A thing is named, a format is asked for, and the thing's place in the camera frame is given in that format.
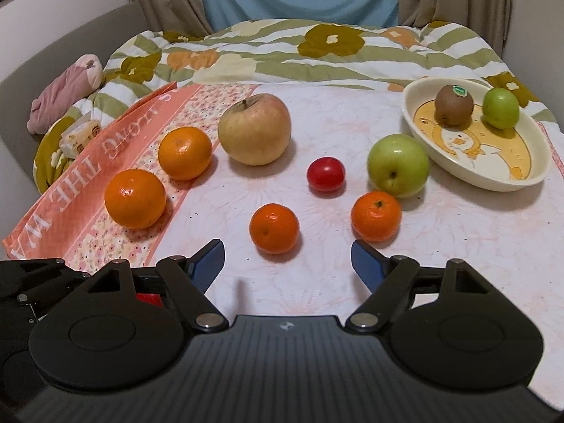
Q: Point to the small mandarin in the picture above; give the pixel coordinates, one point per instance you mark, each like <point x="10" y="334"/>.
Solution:
<point x="274" y="229"/>
<point x="376" y="216"/>

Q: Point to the large green apple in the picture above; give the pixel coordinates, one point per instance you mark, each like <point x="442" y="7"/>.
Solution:
<point x="398" y="166"/>

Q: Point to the pink clothing bundle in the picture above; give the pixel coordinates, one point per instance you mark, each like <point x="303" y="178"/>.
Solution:
<point x="61" y="92"/>

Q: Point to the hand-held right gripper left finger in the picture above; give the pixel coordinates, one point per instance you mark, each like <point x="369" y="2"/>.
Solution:
<point x="208" y="264"/>

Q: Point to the grey upholstered bed frame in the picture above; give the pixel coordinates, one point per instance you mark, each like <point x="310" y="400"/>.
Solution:
<point x="66" y="39"/>

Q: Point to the pink floral bed sheet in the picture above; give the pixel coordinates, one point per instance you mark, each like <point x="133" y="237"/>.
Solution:
<point x="462" y="238"/>

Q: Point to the red tomato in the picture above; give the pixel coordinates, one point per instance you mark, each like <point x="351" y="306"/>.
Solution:
<point x="326" y="175"/>

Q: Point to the cream oval bowl duck print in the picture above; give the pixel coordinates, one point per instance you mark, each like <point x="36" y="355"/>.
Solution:
<point x="493" y="158"/>

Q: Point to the striped floral blanket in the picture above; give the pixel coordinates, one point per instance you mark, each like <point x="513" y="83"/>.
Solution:
<point x="273" y="53"/>

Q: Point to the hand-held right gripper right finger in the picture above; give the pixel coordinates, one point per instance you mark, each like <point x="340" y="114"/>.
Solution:
<point x="366" y="264"/>

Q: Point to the large orange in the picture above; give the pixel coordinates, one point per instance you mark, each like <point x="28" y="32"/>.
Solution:
<point x="185" y="154"/>
<point x="135" y="199"/>

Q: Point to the white snack packet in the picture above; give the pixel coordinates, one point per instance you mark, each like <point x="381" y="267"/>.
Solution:
<point x="79" y="136"/>

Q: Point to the small green apple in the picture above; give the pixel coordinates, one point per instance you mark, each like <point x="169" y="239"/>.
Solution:
<point x="501" y="108"/>

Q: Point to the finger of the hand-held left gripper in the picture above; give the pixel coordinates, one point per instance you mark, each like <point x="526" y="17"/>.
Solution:
<point x="39" y="280"/>

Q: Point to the large yellow-red apple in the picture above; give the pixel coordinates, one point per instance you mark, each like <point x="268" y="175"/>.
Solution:
<point x="255" y="130"/>

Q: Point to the brown kiwi with sticker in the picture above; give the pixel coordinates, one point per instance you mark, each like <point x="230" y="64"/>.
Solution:
<point x="454" y="105"/>

